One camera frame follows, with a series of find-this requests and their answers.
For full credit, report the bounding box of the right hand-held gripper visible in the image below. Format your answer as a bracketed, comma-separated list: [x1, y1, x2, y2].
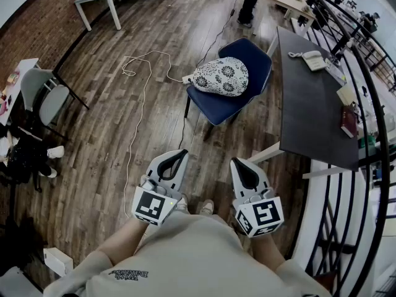
[230, 157, 285, 239]

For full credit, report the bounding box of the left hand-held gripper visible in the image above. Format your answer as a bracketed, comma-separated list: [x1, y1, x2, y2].
[131, 148, 190, 228]

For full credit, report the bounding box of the navy blue chair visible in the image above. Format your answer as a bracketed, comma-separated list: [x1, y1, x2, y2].
[184, 37, 273, 142]

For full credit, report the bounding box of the patterned black white pillow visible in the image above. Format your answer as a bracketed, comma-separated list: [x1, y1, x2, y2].
[191, 56, 250, 98]

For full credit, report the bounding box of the person's left forearm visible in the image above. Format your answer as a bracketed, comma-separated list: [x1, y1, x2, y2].
[95, 216, 150, 266]

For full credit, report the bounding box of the person's right forearm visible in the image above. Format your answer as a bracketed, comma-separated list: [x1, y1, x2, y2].
[251, 231, 288, 271]

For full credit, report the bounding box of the grey chair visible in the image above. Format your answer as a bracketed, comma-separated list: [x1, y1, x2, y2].
[19, 67, 91, 139]

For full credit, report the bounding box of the person's left shoe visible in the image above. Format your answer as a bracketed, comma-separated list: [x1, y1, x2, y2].
[175, 193, 191, 214]

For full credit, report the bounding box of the person's shoe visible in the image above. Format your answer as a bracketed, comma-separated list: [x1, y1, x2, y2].
[175, 193, 191, 214]
[198, 199, 215, 217]

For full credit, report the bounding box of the person's right shoe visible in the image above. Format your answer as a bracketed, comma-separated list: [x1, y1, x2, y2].
[198, 199, 215, 217]

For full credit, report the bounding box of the person's beige shirt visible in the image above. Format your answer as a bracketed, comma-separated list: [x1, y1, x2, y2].
[43, 211, 334, 297]

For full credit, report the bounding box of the dark grey desk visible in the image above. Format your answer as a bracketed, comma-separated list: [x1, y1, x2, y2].
[247, 25, 360, 179]

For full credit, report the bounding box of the dark red book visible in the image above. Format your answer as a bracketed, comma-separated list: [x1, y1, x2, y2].
[340, 105, 359, 139]

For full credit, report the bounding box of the beige box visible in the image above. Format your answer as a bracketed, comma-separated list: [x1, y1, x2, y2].
[336, 84, 357, 106]

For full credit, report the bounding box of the white desk telephone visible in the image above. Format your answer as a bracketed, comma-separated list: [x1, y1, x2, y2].
[288, 50, 327, 72]

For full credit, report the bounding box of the white box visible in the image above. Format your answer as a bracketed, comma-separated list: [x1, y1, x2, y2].
[43, 247, 74, 278]

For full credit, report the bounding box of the black metal railing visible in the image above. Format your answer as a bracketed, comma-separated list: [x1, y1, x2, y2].
[296, 0, 396, 297]

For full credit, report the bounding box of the white table with clutter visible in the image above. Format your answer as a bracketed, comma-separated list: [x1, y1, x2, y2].
[0, 58, 40, 126]

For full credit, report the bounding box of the beige wooden table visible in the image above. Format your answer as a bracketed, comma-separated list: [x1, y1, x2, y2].
[264, 0, 317, 22]

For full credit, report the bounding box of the black floor cable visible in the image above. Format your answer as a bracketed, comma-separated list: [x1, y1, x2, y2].
[177, 116, 187, 151]
[202, 0, 241, 62]

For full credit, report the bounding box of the white floor cable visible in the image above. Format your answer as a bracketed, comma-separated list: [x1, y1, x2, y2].
[121, 50, 193, 220]

